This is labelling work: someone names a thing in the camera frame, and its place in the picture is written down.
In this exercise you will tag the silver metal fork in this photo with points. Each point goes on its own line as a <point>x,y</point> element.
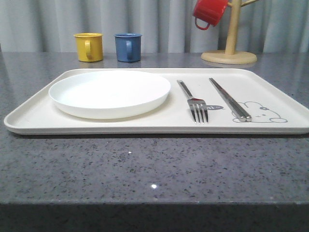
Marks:
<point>198,107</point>

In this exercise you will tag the white round plate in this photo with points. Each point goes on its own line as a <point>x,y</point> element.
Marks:
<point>110,94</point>

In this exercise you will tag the silver metal chopstick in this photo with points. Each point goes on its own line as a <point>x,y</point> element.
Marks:
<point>227,99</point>
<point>233,99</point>

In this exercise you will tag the blue enamel mug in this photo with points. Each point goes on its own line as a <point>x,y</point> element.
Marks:
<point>128,47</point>

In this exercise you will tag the yellow enamel mug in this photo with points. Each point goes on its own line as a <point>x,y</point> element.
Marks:
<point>89,46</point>

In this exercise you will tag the wooden mug tree stand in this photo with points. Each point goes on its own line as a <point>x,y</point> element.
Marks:
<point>230,55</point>

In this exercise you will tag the cream rabbit print tray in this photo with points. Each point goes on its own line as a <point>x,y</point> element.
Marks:
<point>240,101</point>

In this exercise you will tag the red enamel mug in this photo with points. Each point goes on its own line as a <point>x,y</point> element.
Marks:
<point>209,11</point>

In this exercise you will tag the grey pleated curtain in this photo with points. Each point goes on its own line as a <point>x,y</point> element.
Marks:
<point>167,26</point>

